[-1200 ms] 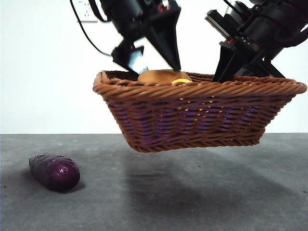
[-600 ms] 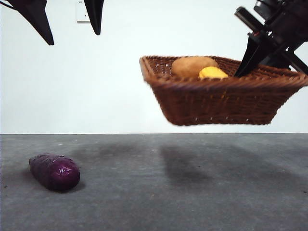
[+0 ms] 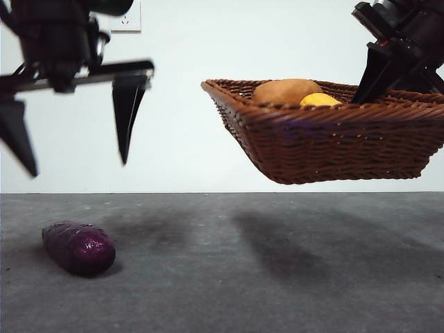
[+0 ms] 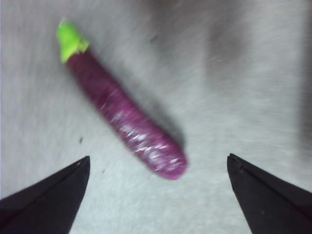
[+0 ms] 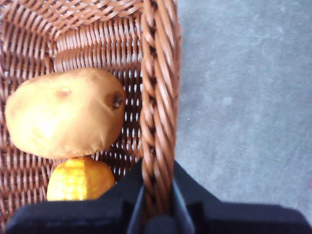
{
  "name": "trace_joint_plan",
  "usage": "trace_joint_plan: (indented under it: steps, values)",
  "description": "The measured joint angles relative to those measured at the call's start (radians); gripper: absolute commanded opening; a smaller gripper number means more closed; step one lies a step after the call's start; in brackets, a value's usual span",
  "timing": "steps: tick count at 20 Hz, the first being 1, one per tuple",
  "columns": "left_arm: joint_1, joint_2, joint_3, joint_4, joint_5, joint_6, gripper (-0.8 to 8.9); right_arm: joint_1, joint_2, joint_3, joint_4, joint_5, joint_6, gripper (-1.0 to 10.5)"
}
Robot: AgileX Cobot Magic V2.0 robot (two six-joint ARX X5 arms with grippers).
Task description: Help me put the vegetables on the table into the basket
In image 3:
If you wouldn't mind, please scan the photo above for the white wall socket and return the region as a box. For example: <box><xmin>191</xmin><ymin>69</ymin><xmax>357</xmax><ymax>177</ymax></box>
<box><xmin>110</xmin><ymin>0</ymin><xmax>142</xmax><ymax>34</ymax></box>

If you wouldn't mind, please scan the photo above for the purple eggplant with green stem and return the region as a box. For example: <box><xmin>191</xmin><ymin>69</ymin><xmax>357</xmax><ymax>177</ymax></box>
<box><xmin>41</xmin><ymin>221</ymin><xmax>117</xmax><ymax>277</ymax></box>

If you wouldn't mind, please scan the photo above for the brown potato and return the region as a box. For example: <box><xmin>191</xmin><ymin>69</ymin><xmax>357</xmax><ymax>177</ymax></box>
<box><xmin>252</xmin><ymin>78</ymin><xmax>323</xmax><ymax>107</ymax></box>

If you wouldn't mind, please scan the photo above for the brown woven wicker basket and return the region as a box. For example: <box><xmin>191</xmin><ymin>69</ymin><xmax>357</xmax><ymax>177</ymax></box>
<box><xmin>200</xmin><ymin>78</ymin><xmax>444</xmax><ymax>185</ymax></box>

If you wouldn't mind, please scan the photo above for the yellow corn cob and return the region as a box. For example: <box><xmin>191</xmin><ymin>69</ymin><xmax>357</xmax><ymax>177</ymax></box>
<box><xmin>298</xmin><ymin>92</ymin><xmax>343</xmax><ymax>107</ymax></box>

